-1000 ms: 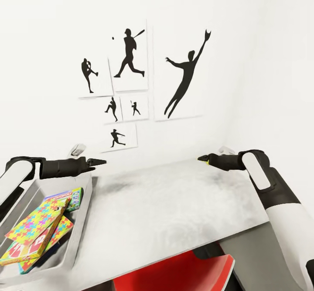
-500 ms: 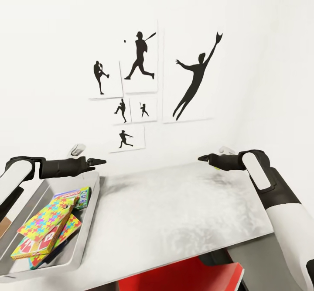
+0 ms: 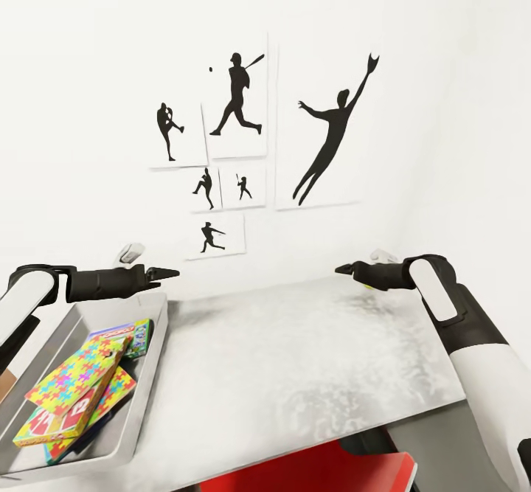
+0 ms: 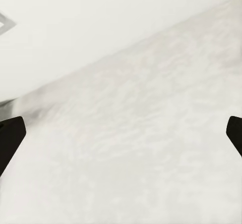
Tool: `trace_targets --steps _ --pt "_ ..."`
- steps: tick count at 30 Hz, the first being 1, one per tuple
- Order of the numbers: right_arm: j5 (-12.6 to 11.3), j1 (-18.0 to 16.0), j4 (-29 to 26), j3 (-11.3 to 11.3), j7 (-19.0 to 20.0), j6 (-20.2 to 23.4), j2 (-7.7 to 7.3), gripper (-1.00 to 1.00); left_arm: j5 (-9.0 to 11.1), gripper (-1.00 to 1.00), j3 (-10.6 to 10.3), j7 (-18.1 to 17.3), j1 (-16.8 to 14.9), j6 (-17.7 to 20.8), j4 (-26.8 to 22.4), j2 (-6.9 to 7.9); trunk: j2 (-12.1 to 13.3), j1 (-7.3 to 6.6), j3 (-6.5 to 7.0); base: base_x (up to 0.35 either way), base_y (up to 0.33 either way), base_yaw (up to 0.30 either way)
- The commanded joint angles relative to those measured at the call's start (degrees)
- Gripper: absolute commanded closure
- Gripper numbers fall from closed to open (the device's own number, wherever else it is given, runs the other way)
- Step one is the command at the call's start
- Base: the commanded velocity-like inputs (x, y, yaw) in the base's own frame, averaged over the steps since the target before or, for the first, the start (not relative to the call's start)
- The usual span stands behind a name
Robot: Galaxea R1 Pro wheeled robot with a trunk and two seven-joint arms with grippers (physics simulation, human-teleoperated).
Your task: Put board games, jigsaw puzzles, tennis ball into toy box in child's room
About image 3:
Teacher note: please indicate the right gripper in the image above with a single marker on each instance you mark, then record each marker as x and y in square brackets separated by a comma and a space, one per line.
[372, 275]

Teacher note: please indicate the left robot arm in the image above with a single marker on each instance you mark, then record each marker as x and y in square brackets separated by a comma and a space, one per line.
[36, 285]

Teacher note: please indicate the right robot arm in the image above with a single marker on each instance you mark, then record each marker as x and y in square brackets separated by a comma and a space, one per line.
[495, 380]

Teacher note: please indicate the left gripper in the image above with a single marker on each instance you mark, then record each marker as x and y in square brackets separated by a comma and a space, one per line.
[122, 283]

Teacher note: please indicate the toy box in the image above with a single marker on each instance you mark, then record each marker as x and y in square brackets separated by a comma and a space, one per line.
[113, 444]

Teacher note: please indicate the board game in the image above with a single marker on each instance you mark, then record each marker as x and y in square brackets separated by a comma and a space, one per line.
[140, 337]
[43, 427]
[79, 440]

